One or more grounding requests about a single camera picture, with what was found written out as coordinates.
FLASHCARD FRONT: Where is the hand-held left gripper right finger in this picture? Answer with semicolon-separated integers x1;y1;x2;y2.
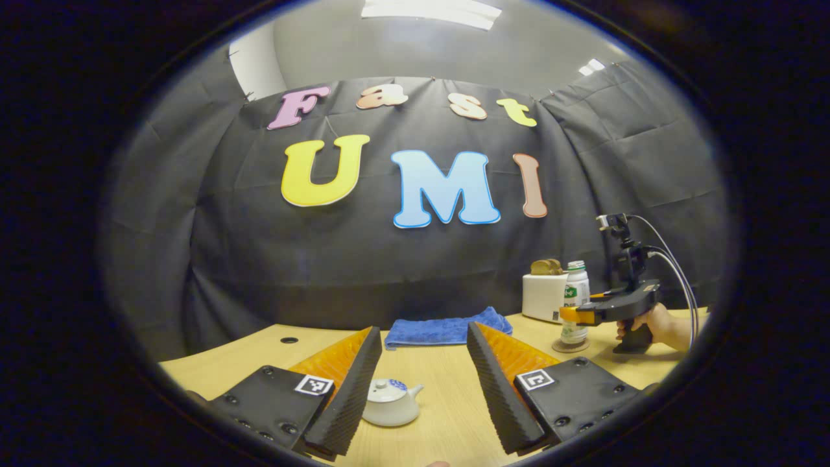
467;321;656;456

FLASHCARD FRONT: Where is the large ceiling light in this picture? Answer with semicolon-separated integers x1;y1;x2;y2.
361;0;503;32

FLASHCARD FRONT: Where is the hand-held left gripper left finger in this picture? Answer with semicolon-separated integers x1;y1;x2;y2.
207;326;383;458

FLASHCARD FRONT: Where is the white water bottle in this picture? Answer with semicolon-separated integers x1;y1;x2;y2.
560;261;591;344

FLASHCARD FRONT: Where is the blue towel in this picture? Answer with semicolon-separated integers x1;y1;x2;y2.
384;306;513;351

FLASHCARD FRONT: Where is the black backdrop cloth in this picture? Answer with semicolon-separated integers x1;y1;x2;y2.
101;62;737;361

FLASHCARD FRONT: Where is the cream toaster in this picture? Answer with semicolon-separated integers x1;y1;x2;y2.
522;272;571;324

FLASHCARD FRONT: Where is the thin gripper cable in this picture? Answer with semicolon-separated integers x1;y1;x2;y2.
628;214;701;325
647;250;696;346

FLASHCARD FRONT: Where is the white teacup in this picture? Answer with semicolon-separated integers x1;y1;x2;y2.
362;384;424;427

